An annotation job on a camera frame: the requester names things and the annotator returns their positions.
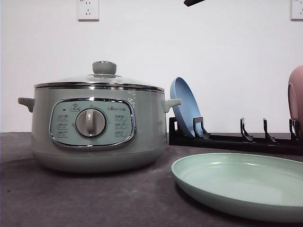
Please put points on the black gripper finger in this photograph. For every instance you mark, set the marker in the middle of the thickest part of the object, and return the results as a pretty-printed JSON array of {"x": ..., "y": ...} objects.
[{"x": 192, "y": 2}]

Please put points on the glass pot lid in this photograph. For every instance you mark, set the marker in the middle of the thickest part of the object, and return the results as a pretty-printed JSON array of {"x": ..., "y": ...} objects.
[{"x": 103, "y": 76}]

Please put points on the green plate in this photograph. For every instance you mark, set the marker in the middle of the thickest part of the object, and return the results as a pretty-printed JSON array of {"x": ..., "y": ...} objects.
[{"x": 256, "y": 186}]

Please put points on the blue plate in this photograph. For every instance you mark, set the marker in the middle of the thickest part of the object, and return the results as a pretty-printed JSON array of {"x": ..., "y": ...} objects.
[{"x": 187, "y": 109}]

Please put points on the green electric steamer pot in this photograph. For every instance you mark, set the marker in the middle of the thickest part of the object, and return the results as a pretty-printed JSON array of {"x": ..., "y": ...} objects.
[{"x": 98, "y": 127}]

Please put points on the black dish rack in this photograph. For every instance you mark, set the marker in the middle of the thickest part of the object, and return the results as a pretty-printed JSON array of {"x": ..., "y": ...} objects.
[{"x": 292, "y": 146}]

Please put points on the grey table mat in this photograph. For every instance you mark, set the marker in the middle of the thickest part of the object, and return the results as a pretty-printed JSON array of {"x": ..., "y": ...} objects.
[{"x": 33, "y": 194}]

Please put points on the white wall socket left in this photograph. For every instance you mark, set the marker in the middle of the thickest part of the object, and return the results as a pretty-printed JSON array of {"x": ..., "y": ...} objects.
[{"x": 88, "y": 11}]

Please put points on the white wall socket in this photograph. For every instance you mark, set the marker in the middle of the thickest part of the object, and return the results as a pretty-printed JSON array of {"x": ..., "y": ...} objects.
[
  {"x": 295, "y": 11},
  {"x": 88, "y": 11}
]

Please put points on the white wall socket right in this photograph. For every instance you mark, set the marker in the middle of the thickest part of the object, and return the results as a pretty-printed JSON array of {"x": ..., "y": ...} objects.
[{"x": 295, "y": 11}]

